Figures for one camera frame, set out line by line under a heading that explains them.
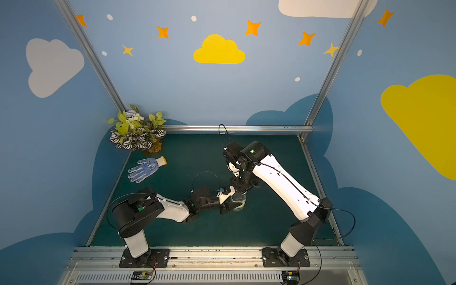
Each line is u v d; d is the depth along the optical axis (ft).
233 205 2.50
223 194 2.31
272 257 2.44
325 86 3.14
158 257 2.46
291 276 2.38
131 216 1.55
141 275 2.35
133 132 2.97
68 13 2.31
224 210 2.43
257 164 1.51
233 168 1.96
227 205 2.42
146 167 3.42
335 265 2.46
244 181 1.95
